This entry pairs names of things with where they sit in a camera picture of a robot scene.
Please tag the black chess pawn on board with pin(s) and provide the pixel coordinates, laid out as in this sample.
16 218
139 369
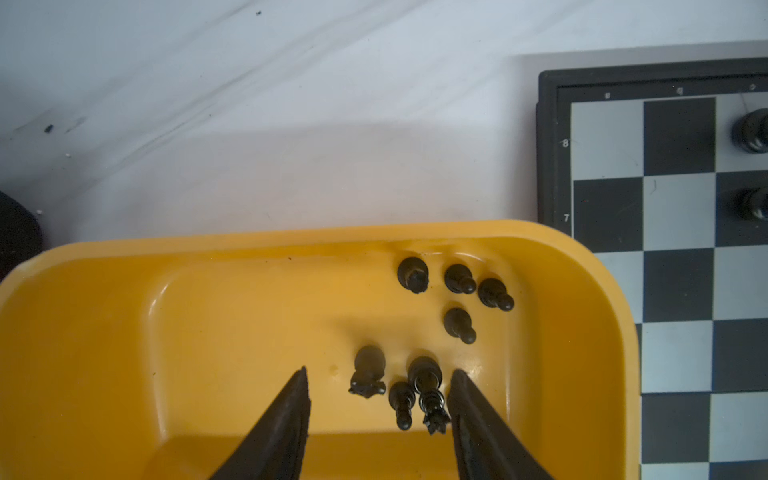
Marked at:
753 204

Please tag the black chess queen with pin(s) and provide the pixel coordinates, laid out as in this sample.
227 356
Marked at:
425 376

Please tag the black chess knight in tray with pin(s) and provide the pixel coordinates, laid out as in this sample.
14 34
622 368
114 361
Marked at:
369 365

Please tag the black chess pawn in tray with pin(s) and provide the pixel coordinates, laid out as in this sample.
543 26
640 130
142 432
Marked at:
458 279
402 398
493 293
413 275
458 323

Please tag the yellow plastic tray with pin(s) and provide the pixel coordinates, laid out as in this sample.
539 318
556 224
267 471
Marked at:
152 359

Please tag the black chess piece on board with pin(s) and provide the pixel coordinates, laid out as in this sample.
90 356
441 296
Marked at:
749 132

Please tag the black white chessboard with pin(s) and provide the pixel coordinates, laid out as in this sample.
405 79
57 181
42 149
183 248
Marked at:
637 164

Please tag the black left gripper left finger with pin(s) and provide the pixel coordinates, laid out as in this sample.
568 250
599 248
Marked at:
275 447

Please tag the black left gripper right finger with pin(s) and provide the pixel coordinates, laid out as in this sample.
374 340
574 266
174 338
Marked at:
485 447

